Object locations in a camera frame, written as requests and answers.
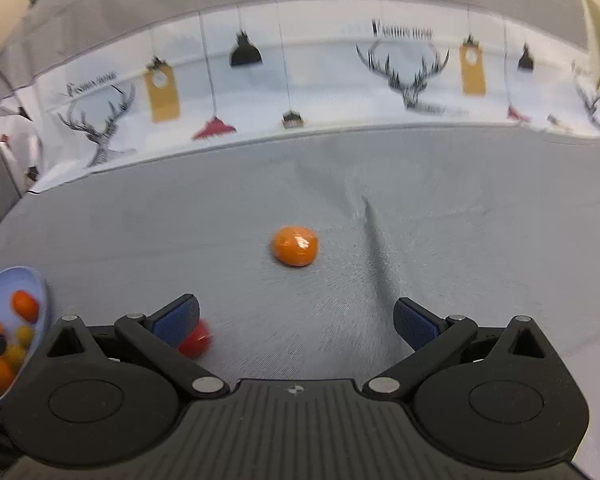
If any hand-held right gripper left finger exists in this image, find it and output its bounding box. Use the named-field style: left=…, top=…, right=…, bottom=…
left=45, top=294, right=231, bottom=402

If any deer printed duvet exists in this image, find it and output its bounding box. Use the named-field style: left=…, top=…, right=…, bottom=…
left=0, top=0, right=600, bottom=196

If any small red fruit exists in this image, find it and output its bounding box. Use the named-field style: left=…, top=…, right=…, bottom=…
left=178, top=321, right=214, bottom=359

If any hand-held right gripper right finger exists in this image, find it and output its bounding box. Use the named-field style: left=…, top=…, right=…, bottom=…
left=362, top=297, right=549, bottom=402

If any light blue bowl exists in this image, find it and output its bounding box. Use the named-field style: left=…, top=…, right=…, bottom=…
left=0, top=266, right=50, bottom=407

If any grey bed sheet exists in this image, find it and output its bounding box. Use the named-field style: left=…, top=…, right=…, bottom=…
left=0, top=125, right=600, bottom=480

